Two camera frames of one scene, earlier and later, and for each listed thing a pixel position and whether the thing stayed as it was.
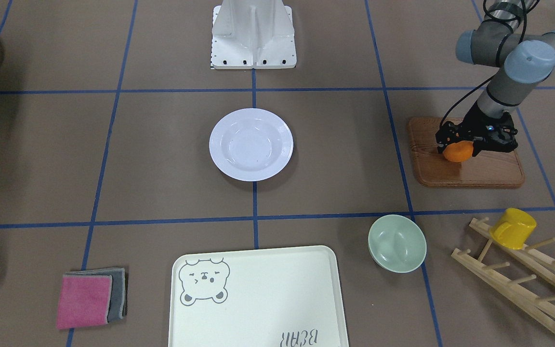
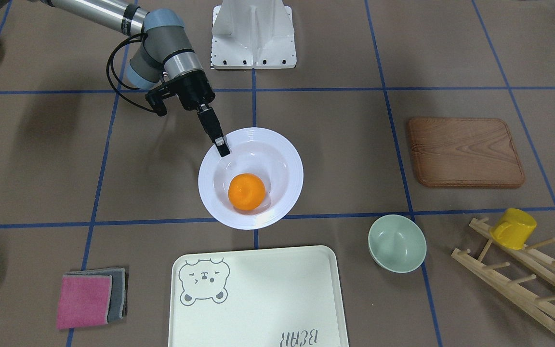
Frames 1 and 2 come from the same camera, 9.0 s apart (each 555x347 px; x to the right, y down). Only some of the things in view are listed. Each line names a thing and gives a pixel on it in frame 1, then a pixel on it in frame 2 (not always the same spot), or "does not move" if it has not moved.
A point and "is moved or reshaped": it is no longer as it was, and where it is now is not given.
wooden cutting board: [486, 169] does not move
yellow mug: [512, 228] does not move
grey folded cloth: [118, 308] does not move
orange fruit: [459, 152] → [246, 192]
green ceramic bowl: [397, 244] does not move
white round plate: [251, 144] is moved or reshaped
